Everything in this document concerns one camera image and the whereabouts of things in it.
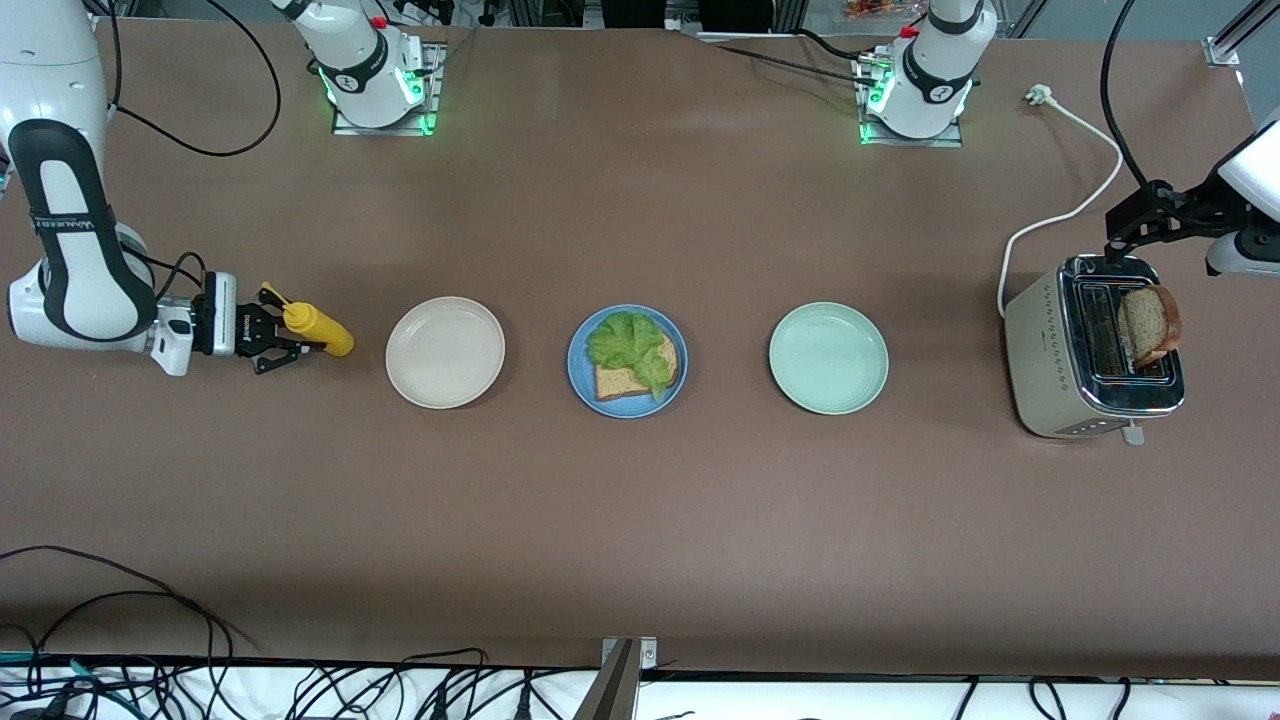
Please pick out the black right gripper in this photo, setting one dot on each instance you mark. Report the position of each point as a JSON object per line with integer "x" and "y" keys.
{"x": 247, "y": 328}

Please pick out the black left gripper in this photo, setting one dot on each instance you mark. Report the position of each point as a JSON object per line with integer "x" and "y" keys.
{"x": 1163, "y": 206}

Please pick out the yellow mustard squeeze bottle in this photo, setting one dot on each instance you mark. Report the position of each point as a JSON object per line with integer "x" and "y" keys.
{"x": 325, "y": 332}

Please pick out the green lettuce leaf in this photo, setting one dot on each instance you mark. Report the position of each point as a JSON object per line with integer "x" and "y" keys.
{"x": 620, "y": 340}

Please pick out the brown bread slice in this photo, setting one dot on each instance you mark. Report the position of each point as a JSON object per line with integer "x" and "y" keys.
{"x": 618, "y": 383}
{"x": 1150, "y": 322}

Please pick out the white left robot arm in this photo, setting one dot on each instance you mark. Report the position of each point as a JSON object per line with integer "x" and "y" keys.
{"x": 935, "y": 90}

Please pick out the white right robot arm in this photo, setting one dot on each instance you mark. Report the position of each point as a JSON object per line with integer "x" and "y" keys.
{"x": 60, "y": 210}

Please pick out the off-white plate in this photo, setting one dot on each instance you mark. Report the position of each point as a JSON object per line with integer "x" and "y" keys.
{"x": 445, "y": 352}

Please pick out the blue plate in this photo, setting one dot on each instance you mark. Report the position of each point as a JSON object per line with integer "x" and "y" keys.
{"x": 577, "y": 365}

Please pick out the pale green plate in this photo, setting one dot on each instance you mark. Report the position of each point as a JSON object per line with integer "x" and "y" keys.
{"x": 828, "y": 358}

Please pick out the cream and chrome toaster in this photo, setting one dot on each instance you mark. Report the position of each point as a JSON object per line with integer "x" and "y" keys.
{"x": 1040, "y": 370}

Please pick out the orange snack packet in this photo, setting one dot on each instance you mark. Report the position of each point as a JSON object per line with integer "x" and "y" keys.
{"x": 880, "y": 8}

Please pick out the grey metal pole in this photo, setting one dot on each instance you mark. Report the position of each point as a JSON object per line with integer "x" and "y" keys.
{"x": 610, "y": 695}

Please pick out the aluminium frame rail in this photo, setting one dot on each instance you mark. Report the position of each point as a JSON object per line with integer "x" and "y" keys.
{"x": 1222, "y": 52}

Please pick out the metal table edge bracket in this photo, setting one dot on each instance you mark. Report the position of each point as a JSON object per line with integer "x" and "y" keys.
{"x": 648, "y": 655}

